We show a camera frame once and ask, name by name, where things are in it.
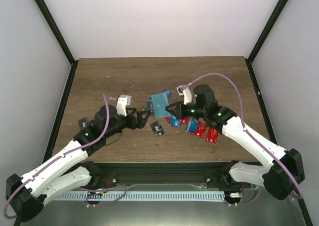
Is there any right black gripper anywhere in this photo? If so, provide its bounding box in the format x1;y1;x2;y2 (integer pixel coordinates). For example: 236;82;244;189
166;101;207;119

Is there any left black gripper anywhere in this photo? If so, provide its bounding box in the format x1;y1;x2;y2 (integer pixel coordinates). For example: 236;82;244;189
105;108;152;139

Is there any teal leather card holder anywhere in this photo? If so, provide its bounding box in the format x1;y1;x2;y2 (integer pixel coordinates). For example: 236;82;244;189
151;93;169;118

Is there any blue card with grey stripe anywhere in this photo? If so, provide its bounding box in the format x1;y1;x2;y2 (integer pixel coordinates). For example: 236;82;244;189
185;118;198;135

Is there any black card pile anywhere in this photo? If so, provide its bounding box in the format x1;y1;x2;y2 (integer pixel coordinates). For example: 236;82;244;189
78;117;91;130

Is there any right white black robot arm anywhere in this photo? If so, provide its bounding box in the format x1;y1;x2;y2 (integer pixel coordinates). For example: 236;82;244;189
165;85;305;200

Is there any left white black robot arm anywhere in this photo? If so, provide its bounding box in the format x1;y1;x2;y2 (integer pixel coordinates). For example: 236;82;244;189
3;105;151;222

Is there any blue card centre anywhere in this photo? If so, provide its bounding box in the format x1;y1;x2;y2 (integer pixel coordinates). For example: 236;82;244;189
166;116;181;127

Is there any red VIP card centre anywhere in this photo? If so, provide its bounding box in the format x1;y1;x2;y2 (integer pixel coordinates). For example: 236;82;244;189
179;117;189;125

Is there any black card near holder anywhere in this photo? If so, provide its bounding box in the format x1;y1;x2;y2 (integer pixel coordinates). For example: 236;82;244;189
149;120;165;137

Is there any red VIP card far right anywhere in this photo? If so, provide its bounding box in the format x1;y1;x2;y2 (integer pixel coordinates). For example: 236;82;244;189
205;127;219;144

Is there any grey metal tray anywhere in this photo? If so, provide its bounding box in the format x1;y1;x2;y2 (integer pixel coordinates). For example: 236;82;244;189
28;186;306;226

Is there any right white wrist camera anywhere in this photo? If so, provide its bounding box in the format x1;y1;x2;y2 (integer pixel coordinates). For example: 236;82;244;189
176;85;192;105

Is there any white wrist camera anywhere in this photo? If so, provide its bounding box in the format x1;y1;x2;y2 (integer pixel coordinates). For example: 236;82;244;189
116;95;132;116
176;85;192;105

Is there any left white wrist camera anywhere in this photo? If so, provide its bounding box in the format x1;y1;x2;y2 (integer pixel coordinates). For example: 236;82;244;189
116;95;132;116

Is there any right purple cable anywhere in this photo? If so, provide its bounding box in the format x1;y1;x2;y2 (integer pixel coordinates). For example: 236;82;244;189
184;73;304;199

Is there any purple cable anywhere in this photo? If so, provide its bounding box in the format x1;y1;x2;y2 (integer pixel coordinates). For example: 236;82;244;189
3;94;118;220
184;73;304;199

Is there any black aluminium front rail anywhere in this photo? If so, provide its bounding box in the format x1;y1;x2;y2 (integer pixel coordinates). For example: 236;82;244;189
32;162;295;187

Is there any light blue slotted cable duct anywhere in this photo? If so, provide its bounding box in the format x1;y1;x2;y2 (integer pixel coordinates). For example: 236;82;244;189
56;191;225;202

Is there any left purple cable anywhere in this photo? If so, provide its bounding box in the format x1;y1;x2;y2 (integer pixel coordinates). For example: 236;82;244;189
3;94;118;220

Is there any left black frame post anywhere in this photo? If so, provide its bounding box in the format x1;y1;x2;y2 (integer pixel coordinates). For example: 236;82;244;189
26;0;76;65

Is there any black frame post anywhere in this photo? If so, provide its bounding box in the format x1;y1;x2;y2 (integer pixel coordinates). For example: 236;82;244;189
247;0;297;62
26;0;76;65

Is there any right black frame post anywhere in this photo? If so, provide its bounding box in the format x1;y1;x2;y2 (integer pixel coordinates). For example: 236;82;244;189
247;0;297;62

